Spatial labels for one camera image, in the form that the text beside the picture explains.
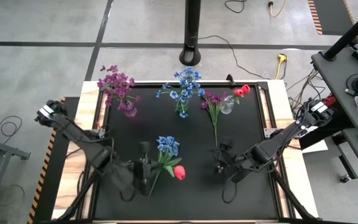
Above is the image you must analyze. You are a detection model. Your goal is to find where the yellow extension cord plug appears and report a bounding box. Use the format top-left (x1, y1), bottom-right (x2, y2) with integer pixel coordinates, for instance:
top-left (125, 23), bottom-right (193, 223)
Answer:
top-left (274, 53), bottom-right (288, 80)

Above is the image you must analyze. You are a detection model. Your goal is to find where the black camera stand pole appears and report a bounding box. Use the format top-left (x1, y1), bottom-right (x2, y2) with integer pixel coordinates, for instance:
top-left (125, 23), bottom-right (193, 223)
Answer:
top-left (178, 0), bottom-right (202, 67)

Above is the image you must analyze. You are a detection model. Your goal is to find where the striped-edge black floor mat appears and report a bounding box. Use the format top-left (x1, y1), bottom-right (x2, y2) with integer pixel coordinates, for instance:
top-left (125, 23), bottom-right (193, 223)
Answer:
top-left (27, 96), bottom-right (81, 224)
top-left (308, 0), bottom-right (356, 35)

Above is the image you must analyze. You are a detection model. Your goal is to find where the green glass vase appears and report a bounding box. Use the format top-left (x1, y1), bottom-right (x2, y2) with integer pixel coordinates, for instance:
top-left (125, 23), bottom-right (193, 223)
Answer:
top-left (175, 98), bottom-right (188, 115)

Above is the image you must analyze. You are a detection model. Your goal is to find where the metal corner bracket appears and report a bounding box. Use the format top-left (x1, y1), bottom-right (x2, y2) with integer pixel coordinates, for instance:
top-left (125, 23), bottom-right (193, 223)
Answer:
top-left (263, 126), bottom-right (277, 138)

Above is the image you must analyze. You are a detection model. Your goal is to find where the pink ribbed glass vase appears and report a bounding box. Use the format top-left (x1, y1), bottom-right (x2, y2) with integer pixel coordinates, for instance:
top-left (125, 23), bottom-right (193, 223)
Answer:
top-left (122, 99), bottom-right (139, 119)

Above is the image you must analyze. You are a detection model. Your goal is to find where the yellow cable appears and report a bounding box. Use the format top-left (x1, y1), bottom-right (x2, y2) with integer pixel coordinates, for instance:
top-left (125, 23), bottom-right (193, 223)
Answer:
top-left (267, 0), bottom-right (288, 18)

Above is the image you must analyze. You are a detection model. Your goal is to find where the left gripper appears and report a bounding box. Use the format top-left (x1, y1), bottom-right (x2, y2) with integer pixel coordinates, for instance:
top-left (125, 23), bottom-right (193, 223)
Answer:
top-left (134, 141), bottom-right (155, 197)

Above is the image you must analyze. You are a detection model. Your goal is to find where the clear glass vase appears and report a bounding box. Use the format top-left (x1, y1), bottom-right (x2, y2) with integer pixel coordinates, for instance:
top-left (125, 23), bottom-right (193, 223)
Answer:
top-left (219, 95), bottom-right (236, 115)

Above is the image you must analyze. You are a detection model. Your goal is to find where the black slanted pole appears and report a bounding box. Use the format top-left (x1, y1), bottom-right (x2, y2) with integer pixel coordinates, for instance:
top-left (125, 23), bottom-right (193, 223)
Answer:
top-left (323, 2), bottom-right (358, 62)

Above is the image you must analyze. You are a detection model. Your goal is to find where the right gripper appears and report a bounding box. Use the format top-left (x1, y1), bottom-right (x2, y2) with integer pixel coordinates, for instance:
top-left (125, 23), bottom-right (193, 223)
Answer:
top-left (212, 139), bottom-right (245, 175)

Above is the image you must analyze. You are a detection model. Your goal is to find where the white paper sheet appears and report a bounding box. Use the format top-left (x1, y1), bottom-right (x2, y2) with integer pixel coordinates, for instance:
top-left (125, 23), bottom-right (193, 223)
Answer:
top-left (301, 139), bottom-right (329, 154)

